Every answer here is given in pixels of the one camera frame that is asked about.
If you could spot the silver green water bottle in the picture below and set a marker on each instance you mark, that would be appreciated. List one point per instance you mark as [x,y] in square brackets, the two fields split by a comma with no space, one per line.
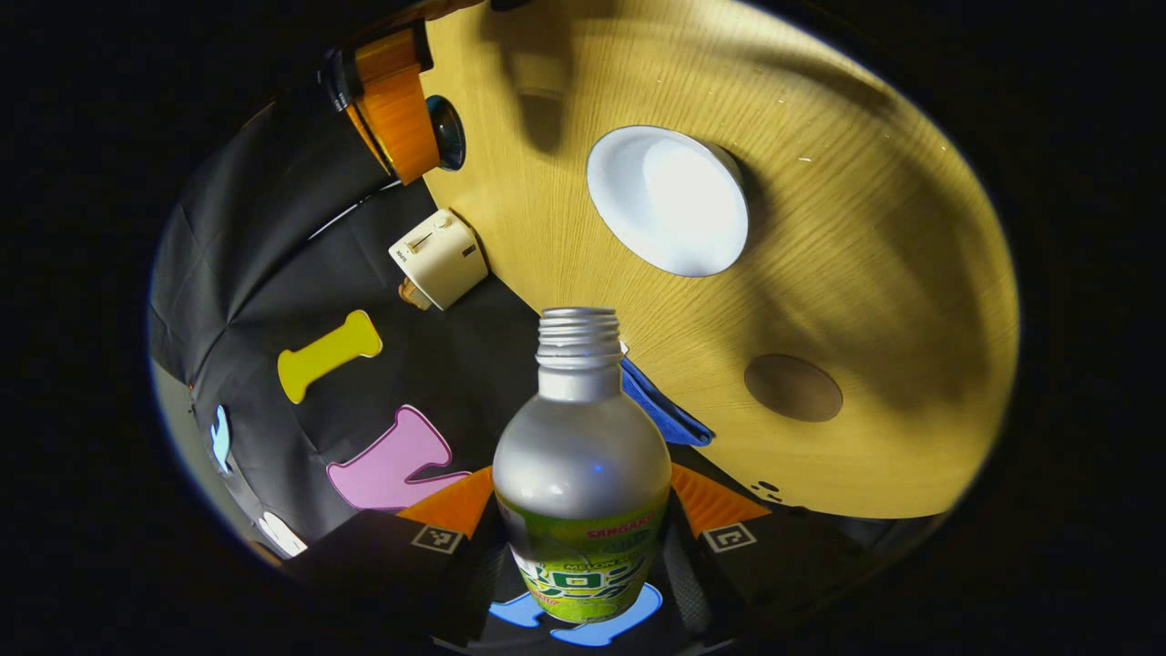
[583,456]

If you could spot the toast slice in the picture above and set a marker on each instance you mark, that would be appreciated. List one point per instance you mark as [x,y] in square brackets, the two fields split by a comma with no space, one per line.
[414,296]

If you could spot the round brown coaster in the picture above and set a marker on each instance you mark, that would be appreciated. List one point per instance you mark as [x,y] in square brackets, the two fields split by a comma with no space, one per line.
[792,387]

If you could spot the blue folded towel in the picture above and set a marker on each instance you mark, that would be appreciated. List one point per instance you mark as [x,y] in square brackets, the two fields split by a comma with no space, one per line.
[665,415]

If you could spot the black backdrop cloth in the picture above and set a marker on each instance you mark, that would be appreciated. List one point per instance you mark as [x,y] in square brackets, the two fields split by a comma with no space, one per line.
[273,273]

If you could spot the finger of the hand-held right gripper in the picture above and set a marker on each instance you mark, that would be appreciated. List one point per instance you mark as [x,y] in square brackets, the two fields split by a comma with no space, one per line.
[401,118]

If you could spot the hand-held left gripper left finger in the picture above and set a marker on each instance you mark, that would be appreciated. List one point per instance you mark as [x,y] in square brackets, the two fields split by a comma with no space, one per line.
[383,556]

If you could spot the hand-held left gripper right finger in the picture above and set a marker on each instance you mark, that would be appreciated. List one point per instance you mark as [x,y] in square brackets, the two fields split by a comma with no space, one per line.
[783,565]

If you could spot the white toaster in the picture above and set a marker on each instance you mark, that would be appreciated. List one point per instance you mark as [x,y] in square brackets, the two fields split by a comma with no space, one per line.
[437,260]

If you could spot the teal and white teacup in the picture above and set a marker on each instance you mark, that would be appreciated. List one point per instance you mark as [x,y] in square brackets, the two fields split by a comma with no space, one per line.
[669,200]

